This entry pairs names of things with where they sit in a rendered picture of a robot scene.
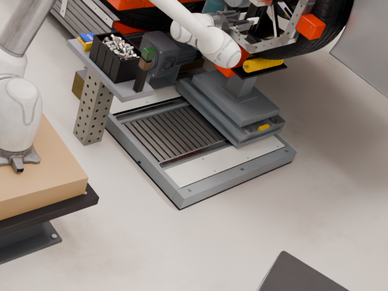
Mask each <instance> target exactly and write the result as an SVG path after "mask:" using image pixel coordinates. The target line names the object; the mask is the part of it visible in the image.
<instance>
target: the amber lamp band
mask: <svg viewBox="0 0 388 291"><path fill-rule="evenodd" d="M138 66H139V67H140V68H141V69H142V70H143V71H145V70H150V69H151V66H152V61H151V62H145V61H144V60H143V59H142V58H140V61H139V65H138Z"/></svg>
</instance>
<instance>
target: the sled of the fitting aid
mask: <svg viewBox="0 0 388 291"><path fill-rule="evenodd" d="M192 78H193V76H192V77H188V78H185V79H181V80H180V82H179V85H178V88H177V91H178V92H179V93H180V94H181V95H182V96H183V97H184V98H185V99H186V100H187V101H188V102H189V103H190V104H191V105H192V106H193V107H194V108H195V109H196V110H197V111H198V112H199V113H201V114H202V115H203V116H204V117H205V118H206V119H207V120H208V121H209V122H210V123H211V124H212V125H213V126H214V127H216V128H217V129H218V130H219V131H220V132H221V133H222V134H223V135H224V136H225V137H226V138H227V139H228V140H229V141H230V142H231V143H232V144H233V145H234V146H235V147H236V148H239V147H242V146H244V145H247V144H250V143H253V142H255V141H258V140H261V139H263V138H266V137H269V136H272V135H274V134H277V133H279V132H281V131H282V129H283V127H284V125H285V123H286V121H285V120H284V119H283V118H282V117H281V116H279V115H278V114H277V115H275V116H273V117H270V118H266V119H264V120H261V121H258V122H255V123H252V124H249V125H246V126H243V127H239V126H238V125H237V124H236V123H235V122H234V121H233V120H232V119H231V118H230V117H228V116H227V115H226V114H225V113H224V112H223V111H222V110H221V109H220V108H219V107H218V106H217V105H216V104H215V103H214V102H213V101H211V100H210V99H209V98H208V97H207V96H206V95H205V94H204V93H203V92H201V90H199V89H198V87H197V86H195V85H194V84H193V83H192V82H191V81H192Z"/></svg>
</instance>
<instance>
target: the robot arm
mask: <svg viewBox="0 0 388 291"><path fill-rule="evenodd" d="M56 1H57V0H19V1H18V3H17V5H16V7H15V8H14V10H13V12H12V14H11V15H10V17H9V19H8V21H7V22H6V24H5V26H4V28H3V30H2V31H1V33H0V167H1V166H12V167H13V168H14V170H15V172H16V173H22V172H23V171H24V166H23V164H35V165H37V164H39V163H40V161H41V157H40V156H39V155H38V154H37V152H36V150H35V147H34V146H33V141H34V139H35V137H36V134H37V132H38V129H39V125H40V120H41V117H42V111H43V101H42V96H41V94H40V92H39V90H38V88H37V86H36V85H35V84H34V83H32V82H30V81H29V80H27V79H24V74H25V69H26V67H27V63H28V60H27V55H26V53H25V52H26V51H27V49H28V47H29V45H30V44H31V42H32V41H33V39H34V37H35V36H36V34H37V32H38V30H39V29H40V27H41V26H42V24H43V22H44V21H45V19H46V17H47V16H48V14H49V12H50V10H51V9H52V7H53V6H54V4H55V2H56ZM149 1H150V2H152V3H153V4H154V5H155V6H156V7H158V8H159V9H160V10H161V11H163V12H164V13H166V14H167V15H168V16H169V17H170V18H172V19H173V22H172V24H171V27H170V33H171V36H172V37H173V39H174V40H176V41H179V42H182V43H187V44H190V45H192V46H194V47H196V48H197V49H199V50H200V52H201V53H202V54H203V55H204V56H205V57H206V58H207V59H209V60H210V61H212V62H213V63H214V64H216V65H218V66H220V67H222V68H232V67H234V66H235V65H237V63H238V62H239V60H240V58H241V50H240V48H239V46H238V44H237V43H236V42H235V41H234V40H233V39H232V38H231V37H230V36H229V35H228V34H227V33H226V32H225V31H226V30H227V29H228V30H231V29H232V30H234V31H235V33H238V32H241V31H244V30H248V29H250V27H251V25H254V24H257V23H258V20H259V17H254V18H248V19H247V20H243V19H244V18H245V15H246V13H247V12H246V13H241V12H240V11H238V12H237V13H236V11H235V10H229V11H217V12H216V13H203V14H201V13H191V12H190V11H189V10H187V9H186V8H185V7H184V6H183V5H182V4H180V3H179V1H177V0H149ZM237 19H239V20H237Z"/></svg>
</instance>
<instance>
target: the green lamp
mask: <svg viewBox="0 0 388 291"><path fill-rule="evenodd" d="M155 53H156V51H155V50H154V49H153V48H152V47H145V48H143V51H142V54H141V56H142V57H143V58H144V59H145V60H146V61H148V60H152V59H154V56H155Z"/></svg>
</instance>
